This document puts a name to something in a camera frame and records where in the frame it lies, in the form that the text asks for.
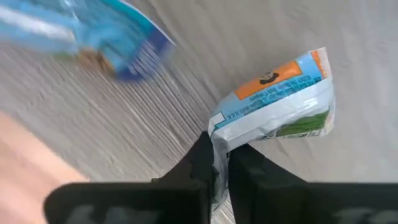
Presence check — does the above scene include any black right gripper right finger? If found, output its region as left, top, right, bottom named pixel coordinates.
left=229, top=144, right=398, bottom=224

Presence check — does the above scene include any grey woven mat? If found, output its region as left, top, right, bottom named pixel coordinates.
left=0, top=0, right=398, bottom=224

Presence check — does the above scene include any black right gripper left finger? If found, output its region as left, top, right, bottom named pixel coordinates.
left=43, top=132, right=215, bottom=224

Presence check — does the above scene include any light blue granola bar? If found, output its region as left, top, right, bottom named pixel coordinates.
left=207, top=46, right=336, bottom=212

